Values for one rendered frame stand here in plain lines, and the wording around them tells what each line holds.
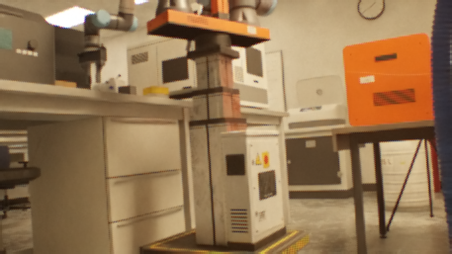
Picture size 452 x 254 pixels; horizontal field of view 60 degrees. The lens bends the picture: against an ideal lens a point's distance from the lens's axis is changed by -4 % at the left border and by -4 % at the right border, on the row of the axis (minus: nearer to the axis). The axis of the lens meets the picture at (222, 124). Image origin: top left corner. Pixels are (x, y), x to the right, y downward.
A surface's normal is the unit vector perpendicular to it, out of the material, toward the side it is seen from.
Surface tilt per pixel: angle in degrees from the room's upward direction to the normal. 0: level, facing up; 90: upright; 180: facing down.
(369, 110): 90
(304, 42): 90
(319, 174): 90
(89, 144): 90
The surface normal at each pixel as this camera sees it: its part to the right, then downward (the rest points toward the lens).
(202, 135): -0.50, -0.02
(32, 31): 0.86, -0.09
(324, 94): -0.48, 0.24
